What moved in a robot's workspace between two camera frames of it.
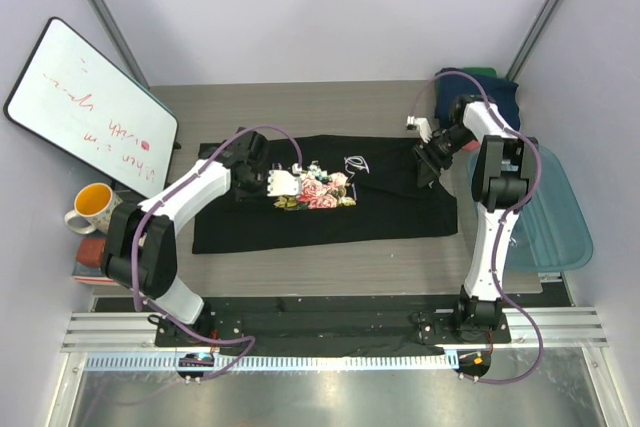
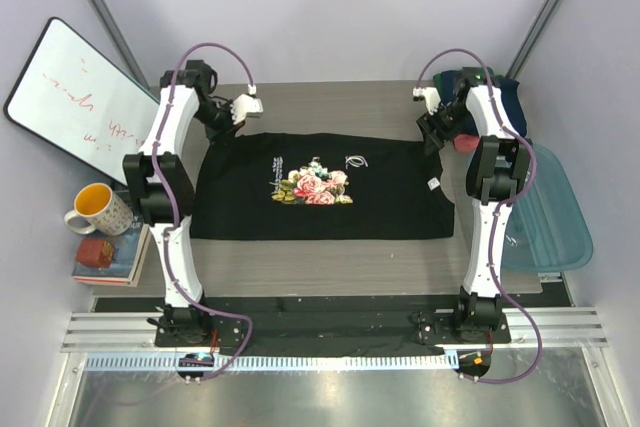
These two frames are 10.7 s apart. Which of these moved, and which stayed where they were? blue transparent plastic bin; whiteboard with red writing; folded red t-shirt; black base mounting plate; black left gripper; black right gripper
Moved: black right gripper; black left gripper
Stayed: blue transparent plastic bin; whiteboard with red writing; folded red t-shirt; black base mounting plate
